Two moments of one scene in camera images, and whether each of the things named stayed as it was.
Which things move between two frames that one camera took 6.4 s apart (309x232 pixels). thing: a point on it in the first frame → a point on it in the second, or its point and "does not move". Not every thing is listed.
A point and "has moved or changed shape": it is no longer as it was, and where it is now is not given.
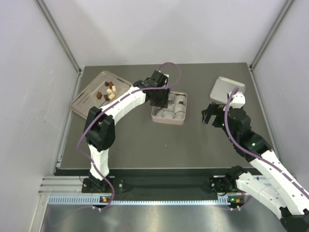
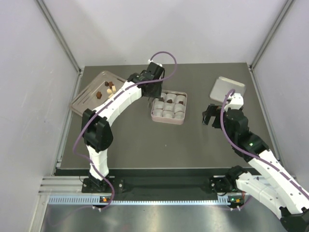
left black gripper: [163, 102] → [156, 94]
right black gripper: [213, 108] does not move
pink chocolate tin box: [175, 113] does not move
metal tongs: [171, 101] has moved or changed shape
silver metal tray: [106, 86] does not move
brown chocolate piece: [99, 95] does not move
